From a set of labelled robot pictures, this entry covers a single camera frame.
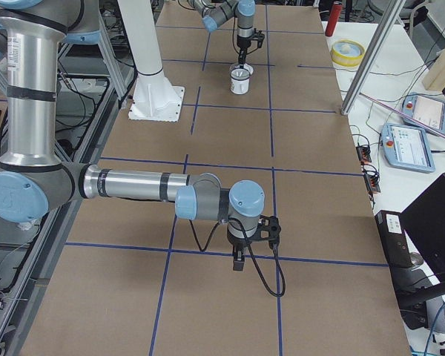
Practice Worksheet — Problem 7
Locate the teach pendant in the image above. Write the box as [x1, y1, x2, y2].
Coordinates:
[402, 93, 445, 134]
[381, 123, 435, 173]

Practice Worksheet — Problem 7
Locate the wooden beam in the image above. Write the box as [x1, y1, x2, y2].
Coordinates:
[422, 48, 445, 91]

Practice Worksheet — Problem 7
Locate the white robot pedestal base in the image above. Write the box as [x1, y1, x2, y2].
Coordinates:
[118, 0, 185, 122]

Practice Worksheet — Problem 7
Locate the black orange connector block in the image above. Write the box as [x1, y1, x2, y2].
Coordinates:
[356, 145, 372, 163]
[363, 171, 380, 194]

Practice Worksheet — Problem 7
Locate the pink stick green tip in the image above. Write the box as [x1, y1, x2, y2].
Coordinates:
[360, 93, 445, 139]

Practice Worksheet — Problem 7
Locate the white enamel mug blue rim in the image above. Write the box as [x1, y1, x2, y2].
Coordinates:
[229, 63, 254, 95]

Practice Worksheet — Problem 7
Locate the black computer box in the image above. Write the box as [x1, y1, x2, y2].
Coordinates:
[375, 210, 416, 298]

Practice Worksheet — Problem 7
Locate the clear plastic funnel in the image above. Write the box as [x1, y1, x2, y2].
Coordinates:
[231, 67, 251, 81]

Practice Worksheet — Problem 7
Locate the teach pendant near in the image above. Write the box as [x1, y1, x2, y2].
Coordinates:
[381, 123, 435, 173]

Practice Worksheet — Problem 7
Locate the teach pendant far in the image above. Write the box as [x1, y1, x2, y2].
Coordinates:
[402, 93, 445, 134]

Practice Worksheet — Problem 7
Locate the red cylinder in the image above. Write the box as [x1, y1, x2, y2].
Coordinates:
[325, 1, 343, 37]

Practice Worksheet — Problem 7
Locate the yellow tape roll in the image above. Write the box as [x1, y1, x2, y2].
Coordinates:
[330, 39, 365, 67]

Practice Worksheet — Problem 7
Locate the black laptop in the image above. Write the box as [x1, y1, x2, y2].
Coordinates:
[400, 173, 445, 280]

